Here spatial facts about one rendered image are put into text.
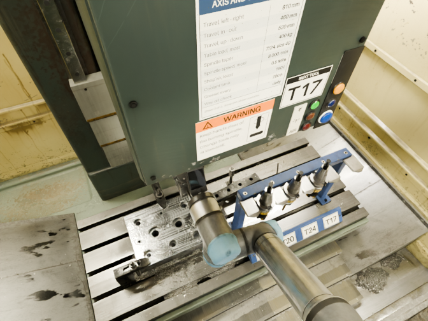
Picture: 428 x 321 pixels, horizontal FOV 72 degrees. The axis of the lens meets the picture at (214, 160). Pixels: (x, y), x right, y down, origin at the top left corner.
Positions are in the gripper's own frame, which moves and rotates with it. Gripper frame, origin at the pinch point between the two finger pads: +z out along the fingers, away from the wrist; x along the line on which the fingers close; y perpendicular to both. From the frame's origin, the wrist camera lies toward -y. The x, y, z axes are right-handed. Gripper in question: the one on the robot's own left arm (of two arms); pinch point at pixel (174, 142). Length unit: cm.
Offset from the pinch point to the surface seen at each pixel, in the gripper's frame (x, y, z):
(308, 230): 45, 49, -29
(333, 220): 58, 50, -29
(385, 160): 101, 50, -14
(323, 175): 45, 17, -20
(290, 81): 16.7, -33.2, -20.0
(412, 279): 89, 75, -64
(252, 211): 18.0, 22.1, -20.5
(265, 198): 22.4, 17.2, -20.0
